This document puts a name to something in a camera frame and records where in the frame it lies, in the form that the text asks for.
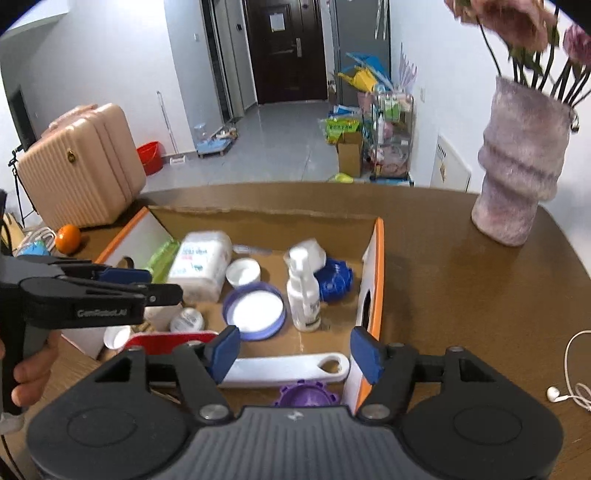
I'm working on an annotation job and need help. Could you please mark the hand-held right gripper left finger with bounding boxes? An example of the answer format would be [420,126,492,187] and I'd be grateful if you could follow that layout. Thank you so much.
[95,325,242,423]

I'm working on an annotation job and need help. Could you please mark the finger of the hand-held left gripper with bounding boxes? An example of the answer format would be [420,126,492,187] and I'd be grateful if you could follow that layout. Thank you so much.
[18,255,153,284]
[139,283,184,308]

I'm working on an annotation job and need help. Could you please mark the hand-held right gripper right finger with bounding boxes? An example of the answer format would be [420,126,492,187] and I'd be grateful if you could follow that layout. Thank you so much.
[349,325,497,422]

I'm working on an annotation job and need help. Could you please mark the orange cardboard box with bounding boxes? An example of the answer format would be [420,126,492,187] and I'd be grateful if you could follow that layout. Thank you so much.
[60,205,385,416]

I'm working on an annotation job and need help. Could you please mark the red white container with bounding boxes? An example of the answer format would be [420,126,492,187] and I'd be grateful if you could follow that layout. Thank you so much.
[124,331,220,352]

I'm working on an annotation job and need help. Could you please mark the large purple rimmed lid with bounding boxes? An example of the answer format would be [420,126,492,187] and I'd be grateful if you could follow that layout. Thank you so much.
[222,282,288,341]

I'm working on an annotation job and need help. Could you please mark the small white cup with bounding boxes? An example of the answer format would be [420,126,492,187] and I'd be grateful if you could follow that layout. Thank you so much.
[225,257,262,289]
[104,325,132,350]

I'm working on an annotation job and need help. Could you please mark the white plastic tool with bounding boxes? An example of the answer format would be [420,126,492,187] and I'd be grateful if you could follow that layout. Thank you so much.
[222,352,351,387]

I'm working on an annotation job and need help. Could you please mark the purple ridged lid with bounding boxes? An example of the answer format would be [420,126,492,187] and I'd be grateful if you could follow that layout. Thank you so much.
[272,380,340,409]

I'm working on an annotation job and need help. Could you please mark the blue ridged lid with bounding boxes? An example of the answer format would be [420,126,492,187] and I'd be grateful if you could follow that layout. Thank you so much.
[315,258,354,303]

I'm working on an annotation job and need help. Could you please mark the white plastic cap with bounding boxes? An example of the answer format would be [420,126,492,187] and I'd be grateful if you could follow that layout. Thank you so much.
[284,237,328,278]

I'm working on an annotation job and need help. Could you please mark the person's left hand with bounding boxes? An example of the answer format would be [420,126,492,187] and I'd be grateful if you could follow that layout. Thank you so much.
[11,330,61,407]

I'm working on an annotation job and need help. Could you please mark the green plastic bottle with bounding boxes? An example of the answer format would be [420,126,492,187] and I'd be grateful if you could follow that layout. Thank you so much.
[147,240,181,283]

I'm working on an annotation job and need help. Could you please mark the white wipes container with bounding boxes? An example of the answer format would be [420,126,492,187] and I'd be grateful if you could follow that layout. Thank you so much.
[167,231,233,304]

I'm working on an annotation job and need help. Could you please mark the blue tissue pack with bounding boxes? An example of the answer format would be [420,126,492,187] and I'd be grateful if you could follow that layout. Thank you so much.
[16,240,51,257]

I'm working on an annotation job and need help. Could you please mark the orange fruit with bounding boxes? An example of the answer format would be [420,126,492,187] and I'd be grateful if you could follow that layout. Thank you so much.
[54,224,82,254]

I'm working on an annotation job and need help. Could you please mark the white spray bottle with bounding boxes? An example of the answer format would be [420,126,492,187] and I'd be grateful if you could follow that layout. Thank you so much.
[284,247,321,332]

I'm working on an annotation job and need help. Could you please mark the pink ribbed suitcase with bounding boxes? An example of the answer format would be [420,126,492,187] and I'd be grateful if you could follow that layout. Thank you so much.
[16,103,147,230]

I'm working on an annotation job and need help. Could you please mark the red bucket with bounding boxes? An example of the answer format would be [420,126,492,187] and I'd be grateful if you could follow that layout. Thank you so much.
[137,141,162,176]

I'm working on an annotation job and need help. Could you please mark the black tripod stand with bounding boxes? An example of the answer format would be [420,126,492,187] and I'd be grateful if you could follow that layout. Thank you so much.
[7,148,40,222]

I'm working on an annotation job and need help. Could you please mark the white mop stick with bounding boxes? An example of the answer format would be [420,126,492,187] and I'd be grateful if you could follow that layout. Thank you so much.
[157,91,185,164]

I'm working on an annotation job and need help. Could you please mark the blue floor tray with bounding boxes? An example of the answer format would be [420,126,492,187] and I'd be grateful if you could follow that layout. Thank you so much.
[196,136,232,158]

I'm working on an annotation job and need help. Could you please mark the black flat screen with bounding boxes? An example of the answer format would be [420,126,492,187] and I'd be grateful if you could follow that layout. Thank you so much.
[8,87,38,151]

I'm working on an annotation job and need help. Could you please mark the brown cardboard carton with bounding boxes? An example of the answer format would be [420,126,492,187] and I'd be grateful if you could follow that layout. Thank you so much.
[336,131,365,178]

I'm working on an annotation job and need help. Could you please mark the green printed packet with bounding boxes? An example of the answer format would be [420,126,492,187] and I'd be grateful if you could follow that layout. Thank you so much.
[323,117,361,144]

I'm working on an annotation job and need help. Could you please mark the mottled pink vase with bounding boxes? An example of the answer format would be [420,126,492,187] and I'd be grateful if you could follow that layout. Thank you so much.
[471,76,578,247]

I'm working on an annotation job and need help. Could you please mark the dark brown entrance door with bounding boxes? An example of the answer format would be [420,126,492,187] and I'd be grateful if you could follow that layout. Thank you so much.
[243,0,329,104]

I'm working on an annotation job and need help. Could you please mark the dried pink roses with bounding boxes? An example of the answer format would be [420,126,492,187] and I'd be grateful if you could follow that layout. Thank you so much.
[444,0,591,109]

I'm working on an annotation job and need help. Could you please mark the white coiled cable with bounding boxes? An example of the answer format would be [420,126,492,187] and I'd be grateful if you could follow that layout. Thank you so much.
[23,226,58,252]

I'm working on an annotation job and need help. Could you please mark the white wired earphones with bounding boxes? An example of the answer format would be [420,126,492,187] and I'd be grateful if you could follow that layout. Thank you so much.
[546,330,591,411]

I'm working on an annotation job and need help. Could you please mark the wire rack cart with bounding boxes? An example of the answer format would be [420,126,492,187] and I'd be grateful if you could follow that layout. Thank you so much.
[367,90,415,181]

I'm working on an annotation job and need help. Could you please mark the grey interior door frame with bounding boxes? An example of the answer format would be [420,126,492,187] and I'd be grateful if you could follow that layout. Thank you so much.
[201,0,257,123]

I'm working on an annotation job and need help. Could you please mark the purple wall decoration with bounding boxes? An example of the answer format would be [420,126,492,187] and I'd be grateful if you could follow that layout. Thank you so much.
[397,44,419,90]

